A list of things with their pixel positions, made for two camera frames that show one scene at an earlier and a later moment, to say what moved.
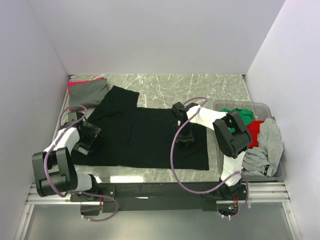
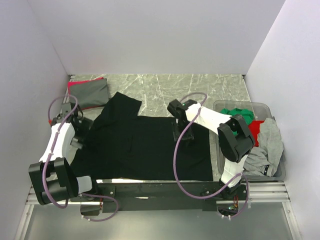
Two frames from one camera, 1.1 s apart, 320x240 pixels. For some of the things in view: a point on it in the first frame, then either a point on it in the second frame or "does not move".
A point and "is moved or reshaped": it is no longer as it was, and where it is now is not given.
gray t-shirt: [265, 158] does not move
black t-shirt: [140, 137] is moved or reshaped
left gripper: [93, 132] → [87, 124]
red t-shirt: [254, 129] does not move
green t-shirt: [246, 115] does not move
